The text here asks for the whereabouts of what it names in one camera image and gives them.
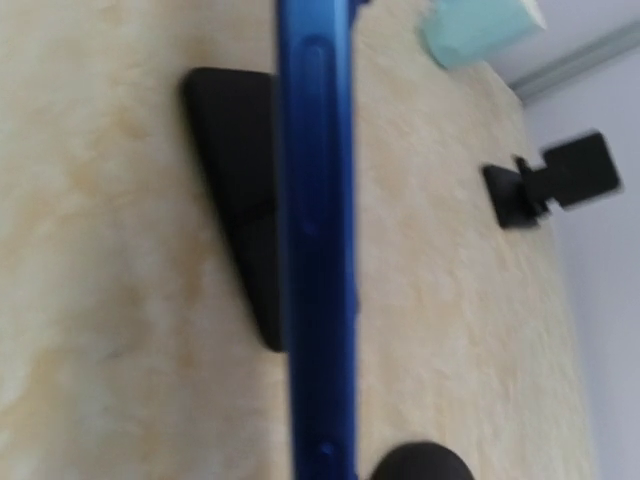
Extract black phone blue edge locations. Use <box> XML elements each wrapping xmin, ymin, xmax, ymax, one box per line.
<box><xmin>276</xmin><ymin>1</ymin><xmax>358</xmax><ymax>479</ymax></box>

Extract left aluminium frame post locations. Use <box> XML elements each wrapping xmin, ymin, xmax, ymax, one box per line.
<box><xmin>509</xmin><ymin>19</ymin><xmax>639</xmax><ymax>105</ymax></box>

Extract black pole phone stand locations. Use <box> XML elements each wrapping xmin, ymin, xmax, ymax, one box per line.
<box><xmin>370</xmin><ymin>441</ymin><xmax>474</xmax><ymax>480</ymax></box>

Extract light blue white cup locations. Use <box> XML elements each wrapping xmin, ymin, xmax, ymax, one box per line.
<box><xmin>419</xmin><ymin>0</ymin><xmax>546</xmax><ymax>70</ymax></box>

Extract black folding phone stand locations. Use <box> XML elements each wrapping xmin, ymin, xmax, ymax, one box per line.
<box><xmin>481</xmin><ymin>130</ymin><xmax>622</xmax><ymax>230</ymax></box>

